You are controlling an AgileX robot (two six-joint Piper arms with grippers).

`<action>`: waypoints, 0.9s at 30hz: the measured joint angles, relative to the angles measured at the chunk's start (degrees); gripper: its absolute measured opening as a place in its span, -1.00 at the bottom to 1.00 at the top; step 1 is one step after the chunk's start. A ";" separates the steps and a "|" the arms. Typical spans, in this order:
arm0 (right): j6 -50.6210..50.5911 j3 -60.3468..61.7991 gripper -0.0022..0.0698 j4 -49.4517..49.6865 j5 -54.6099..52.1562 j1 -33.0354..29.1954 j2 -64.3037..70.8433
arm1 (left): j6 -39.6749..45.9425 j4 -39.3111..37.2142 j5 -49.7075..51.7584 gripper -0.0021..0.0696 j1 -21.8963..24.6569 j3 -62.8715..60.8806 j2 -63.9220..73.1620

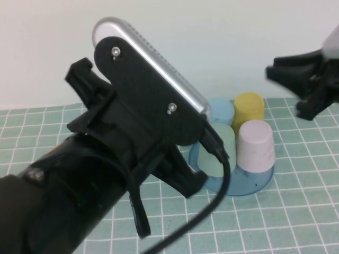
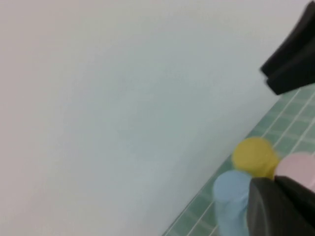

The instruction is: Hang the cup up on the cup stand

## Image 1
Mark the green plastic cup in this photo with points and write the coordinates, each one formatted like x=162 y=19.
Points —
x=212 y=164

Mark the blue cup stand with pegs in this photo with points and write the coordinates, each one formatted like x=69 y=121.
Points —
x=246 y=185

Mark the pink plastic cup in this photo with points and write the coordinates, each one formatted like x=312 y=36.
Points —
x=255 y=148

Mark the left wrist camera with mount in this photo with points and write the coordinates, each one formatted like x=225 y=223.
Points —
x=137 y=87

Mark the green checked tablecloth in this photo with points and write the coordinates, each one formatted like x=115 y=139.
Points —
x=291 y=198

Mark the yellow plastic cup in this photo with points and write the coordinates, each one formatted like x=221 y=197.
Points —
x=249 y=108

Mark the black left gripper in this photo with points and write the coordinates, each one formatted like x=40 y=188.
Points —
x=180 y=172

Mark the light blue plastic cup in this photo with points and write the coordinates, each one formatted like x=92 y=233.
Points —
x=222 y=111

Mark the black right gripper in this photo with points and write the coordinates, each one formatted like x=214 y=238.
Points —
x=332 y=74

